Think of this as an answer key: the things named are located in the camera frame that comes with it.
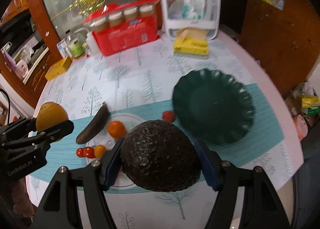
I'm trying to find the yellow lemon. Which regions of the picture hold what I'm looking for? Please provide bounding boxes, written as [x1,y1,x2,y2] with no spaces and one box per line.
[36,102,69,134]

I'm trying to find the dark cucumber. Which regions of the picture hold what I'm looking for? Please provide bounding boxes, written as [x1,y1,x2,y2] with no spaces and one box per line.
[76,102,111,145]

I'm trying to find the small yellow-orange tomato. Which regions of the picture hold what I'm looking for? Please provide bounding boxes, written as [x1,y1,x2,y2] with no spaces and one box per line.
[94,145,107,159]

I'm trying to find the orange mandarin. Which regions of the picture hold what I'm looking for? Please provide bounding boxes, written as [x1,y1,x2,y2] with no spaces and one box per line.
[107,121,126,139]

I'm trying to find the dark avocado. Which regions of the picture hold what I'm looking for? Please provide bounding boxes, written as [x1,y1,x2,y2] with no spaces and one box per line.
[120,120,201,192]

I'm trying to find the red cherry tomato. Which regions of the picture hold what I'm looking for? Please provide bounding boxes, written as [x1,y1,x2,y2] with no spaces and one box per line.
[162,111,175,123]

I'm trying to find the small red tomato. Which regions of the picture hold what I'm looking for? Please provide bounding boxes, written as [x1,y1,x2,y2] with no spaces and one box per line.
[76,148,84,158]

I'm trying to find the yellow small box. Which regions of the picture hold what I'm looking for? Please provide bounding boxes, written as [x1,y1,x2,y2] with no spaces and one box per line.
[45,57,72,81]

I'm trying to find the green label bottle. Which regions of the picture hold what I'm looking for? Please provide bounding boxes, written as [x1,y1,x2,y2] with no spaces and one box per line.
[66,30,85,58]

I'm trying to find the dark green scalloped plate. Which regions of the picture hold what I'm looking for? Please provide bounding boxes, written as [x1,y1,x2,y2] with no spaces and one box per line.
[172,68,255,145]

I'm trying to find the red packaged box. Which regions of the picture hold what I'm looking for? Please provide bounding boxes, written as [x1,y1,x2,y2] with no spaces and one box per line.
[84,0,160,56]

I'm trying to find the yellow tissue pack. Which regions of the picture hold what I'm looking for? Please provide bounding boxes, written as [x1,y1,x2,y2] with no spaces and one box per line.
[173,28,209,59]

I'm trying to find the white clear storage case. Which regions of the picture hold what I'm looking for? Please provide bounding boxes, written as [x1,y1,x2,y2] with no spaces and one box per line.
[161,0,221,40]

